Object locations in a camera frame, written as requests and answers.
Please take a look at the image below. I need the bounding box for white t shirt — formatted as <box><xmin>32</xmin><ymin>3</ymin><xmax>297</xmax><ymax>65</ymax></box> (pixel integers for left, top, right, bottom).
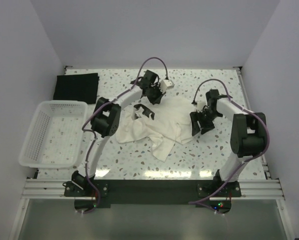
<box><xmin>115</xmin><ymin>96</ymin><xmax>195</xmax><ymax>162</ymax></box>

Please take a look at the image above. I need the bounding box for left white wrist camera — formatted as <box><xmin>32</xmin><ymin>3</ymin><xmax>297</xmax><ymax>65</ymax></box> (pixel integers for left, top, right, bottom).
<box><xmin>160</xmin><ymin>79</ymin><xmax>175</xmax><ymax>92</ymax></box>

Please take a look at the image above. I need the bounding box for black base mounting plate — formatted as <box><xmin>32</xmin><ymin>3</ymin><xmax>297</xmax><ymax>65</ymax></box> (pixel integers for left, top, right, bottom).
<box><xmin>63</xmin><ymin>177</ymin><xmax>241</xmax><ymax>215</ymax></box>

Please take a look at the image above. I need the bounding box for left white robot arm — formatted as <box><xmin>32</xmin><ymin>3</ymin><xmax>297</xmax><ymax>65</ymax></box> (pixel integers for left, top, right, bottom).
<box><xmin>71</xmin><ymin>70</ymin><xmax>170</xmax><ymax>196</ymax></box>

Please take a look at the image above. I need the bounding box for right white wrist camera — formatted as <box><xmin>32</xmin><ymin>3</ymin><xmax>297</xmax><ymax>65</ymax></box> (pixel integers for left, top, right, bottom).
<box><xmin>194</xmin><ymin>101</ymin><xmax>206</xmax><ymax>113</ymax></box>

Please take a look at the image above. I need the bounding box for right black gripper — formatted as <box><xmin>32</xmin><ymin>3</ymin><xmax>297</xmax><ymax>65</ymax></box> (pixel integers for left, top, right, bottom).
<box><xmin>190</xmin><ymin>109</ymin><xmax>221</xmax><ymax>136</ymax></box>

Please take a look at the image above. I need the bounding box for aluminium front rail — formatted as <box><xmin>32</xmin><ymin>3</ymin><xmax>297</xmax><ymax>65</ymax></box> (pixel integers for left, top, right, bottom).
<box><xmin>21</xmin><ymin>179</ymin><xmax>285</xmax><ymax>200</ymax></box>

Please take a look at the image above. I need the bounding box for white plastic basket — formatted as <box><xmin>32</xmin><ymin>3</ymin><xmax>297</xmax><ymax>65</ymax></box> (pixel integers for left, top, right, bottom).
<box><xmin>18</xmin><ymin>100</ymin><xmax>88</xmax><ymax>169</ymax></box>

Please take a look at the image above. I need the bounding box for folded black t shirt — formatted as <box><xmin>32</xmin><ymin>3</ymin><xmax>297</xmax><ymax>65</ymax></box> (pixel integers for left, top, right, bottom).
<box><xmin>53</xmin><ymin>73</ymin><xmax>100</xmax><ymax>105</ymax></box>

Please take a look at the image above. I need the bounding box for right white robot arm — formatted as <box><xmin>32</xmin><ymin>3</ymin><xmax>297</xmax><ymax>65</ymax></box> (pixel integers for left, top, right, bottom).
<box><xmin>189</xmin><ymin>89</ymin><xmax>269</xmax><ymax>197</ymax></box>

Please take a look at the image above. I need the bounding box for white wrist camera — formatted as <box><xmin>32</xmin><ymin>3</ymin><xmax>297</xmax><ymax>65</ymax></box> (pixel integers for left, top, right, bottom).
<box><xmin>194</xmin><ymin>101</ymin><xmax>206</xmax><ymax>113</ymax></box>
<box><xmin>160</xmin><ymin>79</ymin><xmax>175</xmax><ymax>92</ymax></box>

